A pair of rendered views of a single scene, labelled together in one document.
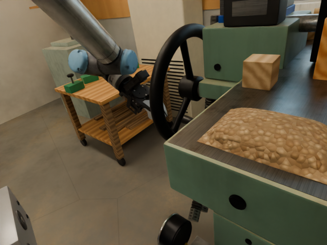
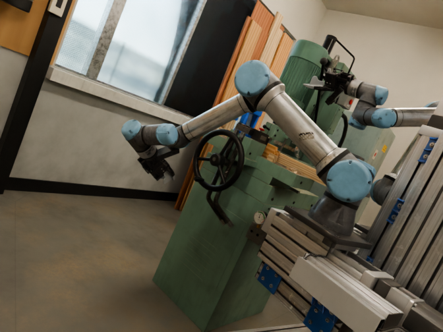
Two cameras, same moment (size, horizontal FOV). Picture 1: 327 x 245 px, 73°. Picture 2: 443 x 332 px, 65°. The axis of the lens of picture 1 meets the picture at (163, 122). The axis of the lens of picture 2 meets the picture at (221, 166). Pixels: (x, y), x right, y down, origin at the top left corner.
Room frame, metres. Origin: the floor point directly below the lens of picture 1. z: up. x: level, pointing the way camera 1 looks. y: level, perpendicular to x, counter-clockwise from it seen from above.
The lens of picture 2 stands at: (0.68, 1.50, 1.00)
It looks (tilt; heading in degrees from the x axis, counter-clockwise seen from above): 8 degrees down; 263
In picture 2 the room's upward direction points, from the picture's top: 24 degrees clockwise
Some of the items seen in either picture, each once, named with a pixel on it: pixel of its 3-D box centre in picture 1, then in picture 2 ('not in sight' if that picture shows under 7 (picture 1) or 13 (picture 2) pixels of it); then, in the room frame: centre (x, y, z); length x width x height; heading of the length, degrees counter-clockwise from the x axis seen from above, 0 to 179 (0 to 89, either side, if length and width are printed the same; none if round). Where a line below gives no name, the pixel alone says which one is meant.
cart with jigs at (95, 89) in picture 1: (119, 102); not in sight; (1.63, 0.32, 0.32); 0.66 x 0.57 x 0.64; 136
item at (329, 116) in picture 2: not in sight; (329, 118); (0.01, -0.37, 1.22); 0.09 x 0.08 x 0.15; 46
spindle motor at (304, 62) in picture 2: not in sight; (299, 75); (0.27, -0.33, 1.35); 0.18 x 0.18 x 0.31
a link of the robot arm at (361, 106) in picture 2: not in sight; (363, 115); (0.04, 0.05, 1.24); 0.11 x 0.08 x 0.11; 97
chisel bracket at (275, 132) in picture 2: not in sight; (275, 134); (0.26, -0.34, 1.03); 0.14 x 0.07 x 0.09; 46
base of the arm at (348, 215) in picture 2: not in sight; (335, 211); (0.14, 0.41, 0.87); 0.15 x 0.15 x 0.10
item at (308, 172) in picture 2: not in sight; (276, 157); (0.21, -0.27, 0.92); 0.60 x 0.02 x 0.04; 136
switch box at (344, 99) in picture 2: not in sight; (348, 93); (-0.05, -0.46, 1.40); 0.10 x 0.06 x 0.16; 46
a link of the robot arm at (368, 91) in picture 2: not in sight; (372, 94); (0.04, 0.04, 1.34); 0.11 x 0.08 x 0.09; 136
